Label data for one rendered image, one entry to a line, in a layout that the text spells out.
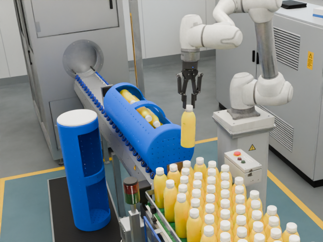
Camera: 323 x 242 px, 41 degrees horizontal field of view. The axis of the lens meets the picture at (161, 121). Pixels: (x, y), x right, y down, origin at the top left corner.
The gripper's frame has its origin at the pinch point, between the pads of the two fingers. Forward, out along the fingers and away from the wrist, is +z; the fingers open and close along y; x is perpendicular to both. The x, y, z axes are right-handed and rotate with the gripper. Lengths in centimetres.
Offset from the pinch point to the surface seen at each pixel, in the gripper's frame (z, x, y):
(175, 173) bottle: 35.3, 5.2, 8.3
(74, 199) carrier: 96, -98, 48
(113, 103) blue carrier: 20, -80, 22
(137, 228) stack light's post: 46, 32, 35
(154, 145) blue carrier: 26.1, -12.7, 13.9
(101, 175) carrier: 78, -95, 28
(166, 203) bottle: 44, 17, 17
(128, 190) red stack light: 26, 35, 39
